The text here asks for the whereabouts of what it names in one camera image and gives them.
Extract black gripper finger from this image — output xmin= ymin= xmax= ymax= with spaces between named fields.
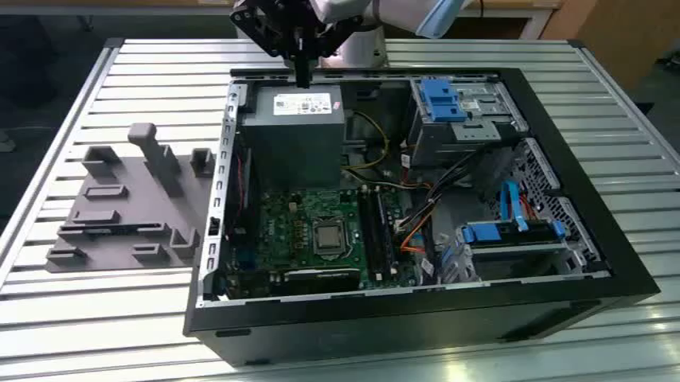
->
xmin=302 ymin=14 xmax=369 ymax=89
xmin=229 ymin=0 xmax=305 ymax=88

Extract black RAM slot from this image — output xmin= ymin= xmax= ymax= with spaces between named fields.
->
xmin=356 ymin=185 xmax=382 ymax=283

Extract blue drive latch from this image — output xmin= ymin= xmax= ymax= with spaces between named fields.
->
xmin=418 ymin=79 xmax=469 ymax=123

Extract grey power supply unit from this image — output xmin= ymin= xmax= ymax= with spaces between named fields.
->
xmin=237 ymin=85 xmax=350 ymax=192

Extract wooden desk white legs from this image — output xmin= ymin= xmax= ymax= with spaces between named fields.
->
xmin=0 ymin=0 xmax=564 ymax=40

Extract grey metal drive cage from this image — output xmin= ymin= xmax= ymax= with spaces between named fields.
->
xmin=406 ymin=77 xmax=531 ymax=168

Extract green motherboard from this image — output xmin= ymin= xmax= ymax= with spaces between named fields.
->
xmin=226 ymin=186 xmax=426 ymax=298

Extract grey parts rack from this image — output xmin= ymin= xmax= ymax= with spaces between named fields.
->
xmin=44 ymin=122 xmax=217 ymax=275

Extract brown wooden cabinet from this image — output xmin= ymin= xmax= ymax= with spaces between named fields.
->
xmin=539 ymin=0 xmax=680 ymax=95

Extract CPU socket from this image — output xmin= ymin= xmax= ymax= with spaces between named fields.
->
xmin=309 ymin=216 xmax=350 ymax=259

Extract hard disk in blue carrier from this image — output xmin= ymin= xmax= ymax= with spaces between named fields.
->
xmin=457 ymin=220 xmax=568 ymax=251

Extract black graphics card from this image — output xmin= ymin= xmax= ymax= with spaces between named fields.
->
xmin=270 ymin=267 xmax=362 ymax=295

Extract grey metal disk bay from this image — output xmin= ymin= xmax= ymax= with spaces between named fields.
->
xmin=438 ymin=234 xmax=607 ymax=284

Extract black open PC case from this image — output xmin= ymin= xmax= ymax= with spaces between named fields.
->
xmin=182 ymin=67 xmax=662 ymax=367

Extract yellow power wires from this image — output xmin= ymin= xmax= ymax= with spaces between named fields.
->
xmin=342 ymin=111 xmax=392 ymax=172

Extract black cable bundle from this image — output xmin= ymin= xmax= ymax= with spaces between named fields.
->
xmin=396 ymin=137 xmax=525 ymax=236

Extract blue flat data wire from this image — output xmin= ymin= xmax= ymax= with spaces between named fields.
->
xmin=499 ymin=181 xmax=531 ymax=232

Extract orange data wire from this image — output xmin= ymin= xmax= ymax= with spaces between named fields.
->
xmin=398 ymin=222 xmax=428 ymax=254

